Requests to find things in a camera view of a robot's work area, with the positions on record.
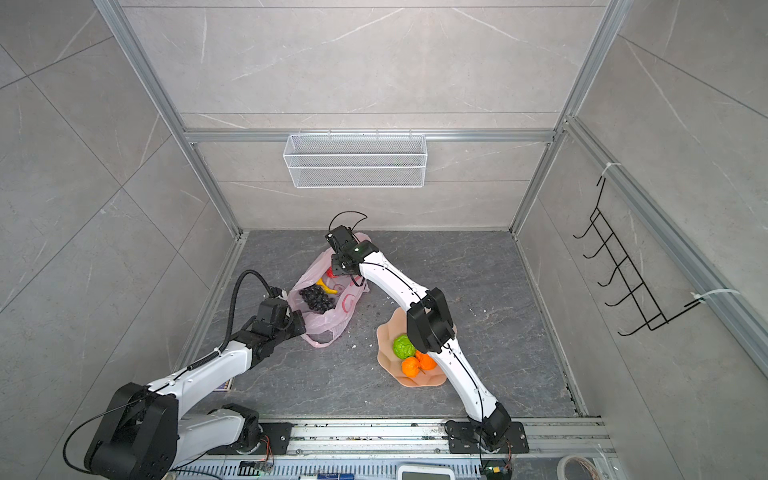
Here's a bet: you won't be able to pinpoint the orange fake fruit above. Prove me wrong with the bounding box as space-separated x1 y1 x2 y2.
415 351 437 371
401 356 421 378

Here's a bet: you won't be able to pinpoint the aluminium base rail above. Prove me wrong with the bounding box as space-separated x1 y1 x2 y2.
116 418 619 463

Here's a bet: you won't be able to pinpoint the pink plastic bag fruit print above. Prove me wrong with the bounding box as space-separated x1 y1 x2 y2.
288 248 369 348

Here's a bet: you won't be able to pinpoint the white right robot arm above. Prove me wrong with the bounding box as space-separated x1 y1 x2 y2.
326 232 512 452

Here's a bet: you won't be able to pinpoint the yellow fake banana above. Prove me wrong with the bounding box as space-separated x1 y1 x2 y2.
316 279 338 295

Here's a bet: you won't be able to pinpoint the black wire hook rack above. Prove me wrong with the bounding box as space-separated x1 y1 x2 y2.
572 177 705 338

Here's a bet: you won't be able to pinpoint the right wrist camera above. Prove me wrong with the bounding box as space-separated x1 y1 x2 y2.
326 225 360 254

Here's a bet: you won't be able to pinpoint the green fake fruit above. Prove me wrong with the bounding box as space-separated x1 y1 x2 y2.
392 334 416 360

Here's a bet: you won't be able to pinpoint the white device at bottom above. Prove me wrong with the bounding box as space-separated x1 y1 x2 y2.
396 464 456 480

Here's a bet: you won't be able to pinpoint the pink scalloped plate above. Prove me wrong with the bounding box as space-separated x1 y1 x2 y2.
376 308 447 388

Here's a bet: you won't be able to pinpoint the dark fake grapes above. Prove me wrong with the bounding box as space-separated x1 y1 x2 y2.
299 284 336 314

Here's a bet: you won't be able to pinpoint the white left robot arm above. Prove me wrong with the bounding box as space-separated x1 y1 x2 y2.
84 298 306 479

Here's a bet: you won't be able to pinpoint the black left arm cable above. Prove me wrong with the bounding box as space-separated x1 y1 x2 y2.
218 269 277 355

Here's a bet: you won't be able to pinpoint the white wire mesh basket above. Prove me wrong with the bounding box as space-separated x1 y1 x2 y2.
283 133 428 189

